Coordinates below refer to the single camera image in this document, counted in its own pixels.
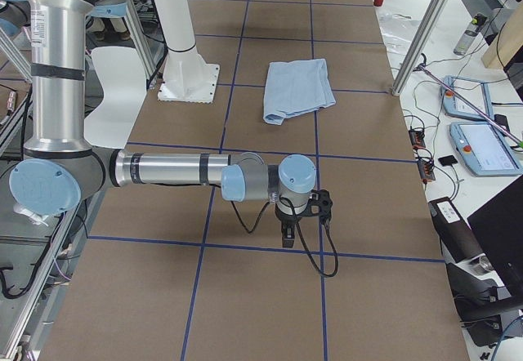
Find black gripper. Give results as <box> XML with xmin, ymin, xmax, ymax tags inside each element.
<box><xmin>275</xmin><ymin>189</ymin><xmax>333</xmax><ymax>248</ymax></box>

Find light blue button-up shirt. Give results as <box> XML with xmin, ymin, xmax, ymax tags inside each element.
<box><xmin>263</xmin><ymin>59</ymin><xmax>336</xmax><ymax>125</ymax></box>

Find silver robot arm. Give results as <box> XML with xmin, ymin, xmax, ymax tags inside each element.
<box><xmin>9</xmin><ymin>0</ymin><xmax>332</xmax><ymax>247</ymax></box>

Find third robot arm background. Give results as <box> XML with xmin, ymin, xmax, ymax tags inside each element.
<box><xmin>1</xmin><ymin>0</ymin><xmax>31</xmax><ymax>37</ymax></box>

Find orange circuit board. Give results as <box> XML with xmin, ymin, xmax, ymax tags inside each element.
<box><xmin>409</xmin><ymin>128</ymin><xmax>426</xmax><ymax>149</ymax></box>

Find black monitor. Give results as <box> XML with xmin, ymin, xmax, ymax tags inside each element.
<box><xmin>467</xmin><ymin>177</ymin><xmax>522</xmax><ymax>296</ymax></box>

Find pink violet rod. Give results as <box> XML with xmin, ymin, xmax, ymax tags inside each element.
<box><xmin>414</xmin><ymin>64</ymin><xmax>522</xmax><ymax>148</ymax></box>

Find near blue teach pendant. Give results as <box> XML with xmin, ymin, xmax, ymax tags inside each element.
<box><xmin>449</xmin><ymin>122</ymin><xmax>522</xmax><ymax>176</ymax></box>

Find blue teach pendant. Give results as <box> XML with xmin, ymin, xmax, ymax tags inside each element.
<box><xmin>440</xmin><ymin>75</ymin><xmax>494</xmax><ymax>121</ymax></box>
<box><xmin>449</xmin><ymin>122</ymin><xmax>522</xmax><ymax>176</ymax></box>

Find far blue teach pendant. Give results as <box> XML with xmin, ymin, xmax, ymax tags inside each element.
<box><xmin>440</xmin><ymin>75</ymin><xmax>494</xmax><ymax>121</ymax></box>

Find white power strip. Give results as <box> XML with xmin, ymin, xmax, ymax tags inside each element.
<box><xmin>13</xmin><ymin>203</ymin><xmax>49</xmax><ymax>227</ymax></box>

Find clear water bottle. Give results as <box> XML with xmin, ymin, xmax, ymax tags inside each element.
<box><xmin>453</xmin><ymin>13</ymin><xmax>489</xmax><ymax>56</ymax></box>

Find wooden board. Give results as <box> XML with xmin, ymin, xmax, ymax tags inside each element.
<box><xmin>481</xmin><ymin>4</ymin><xmax>523</xmax><ymax>69</ymax></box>

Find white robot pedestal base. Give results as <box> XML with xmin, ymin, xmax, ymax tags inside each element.
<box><xmin>154</xmin><ymin>0</ymin><xmax>220</xmax><ymax>104</ymax></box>

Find grey aluminium frame post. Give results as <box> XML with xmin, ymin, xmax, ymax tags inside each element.
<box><xmin>391</xmin><ymin>0</ymin><xmax>448</xmax><ymax>96</ymax></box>

